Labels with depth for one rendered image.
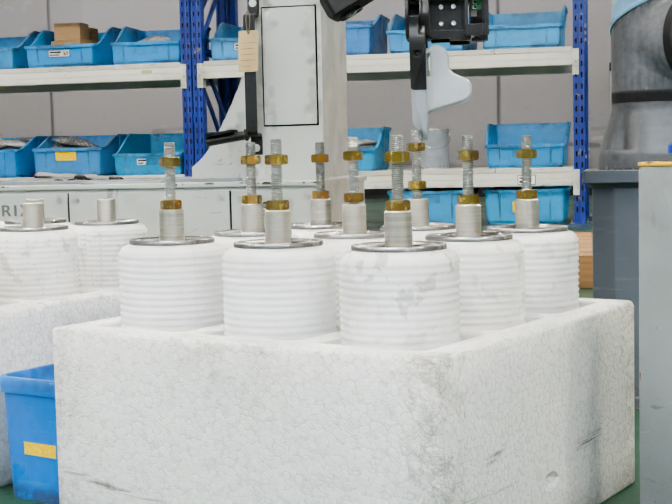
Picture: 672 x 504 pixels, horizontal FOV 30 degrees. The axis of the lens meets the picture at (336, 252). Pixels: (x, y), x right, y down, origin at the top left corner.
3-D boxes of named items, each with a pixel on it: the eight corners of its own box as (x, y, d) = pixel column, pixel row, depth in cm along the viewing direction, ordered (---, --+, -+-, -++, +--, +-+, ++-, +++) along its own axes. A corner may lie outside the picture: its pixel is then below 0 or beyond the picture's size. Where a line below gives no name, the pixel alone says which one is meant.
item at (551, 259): (476, 429, 116) (473, 234, 115) (481, 408, 125) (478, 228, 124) (581, 431, 114) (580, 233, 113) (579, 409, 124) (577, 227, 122)
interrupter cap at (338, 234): (366, 243, 110) (366, 235, 110) (297, 241, 114) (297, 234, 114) (411, 237, 116) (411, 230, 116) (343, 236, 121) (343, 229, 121)
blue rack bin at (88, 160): (72, 175, 670) (70, 136, 669) (139, 174, 662) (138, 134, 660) (30, 177, 621) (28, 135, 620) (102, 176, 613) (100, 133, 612)
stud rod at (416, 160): (424, 205, 125) (421, 129, 125) (420, 205, 124) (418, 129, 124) (414, 205, 126) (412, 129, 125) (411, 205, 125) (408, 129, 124)
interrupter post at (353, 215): (358, 240, 114) (357, 204, 113) (336, 240, 115) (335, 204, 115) (372, 239, 116) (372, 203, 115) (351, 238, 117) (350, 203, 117)
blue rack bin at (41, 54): (65, 74, 664) (63, 34, 662) (133, 71, 656) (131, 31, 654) (22, 68, 615) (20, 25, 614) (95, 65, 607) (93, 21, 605)
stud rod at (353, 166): (361, 219, 115) (360, 136, 115) (355, 219, 115) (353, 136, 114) (353, 218, 116) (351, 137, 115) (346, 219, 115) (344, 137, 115)
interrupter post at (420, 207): (429, 232, 124) (428, 198, 123) (405, 232, 124) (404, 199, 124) (431, 230, 126) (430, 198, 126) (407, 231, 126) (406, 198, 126)
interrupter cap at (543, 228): (485, 236, 115) (485, 229, 115) (488, 231, 123) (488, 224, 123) (568, 235, 114) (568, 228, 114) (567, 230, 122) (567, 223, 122)
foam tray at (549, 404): (309, 440, 144) (305, 284, 143) (635, 483, 123) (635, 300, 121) (58, 527, 112) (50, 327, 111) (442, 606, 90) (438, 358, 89)
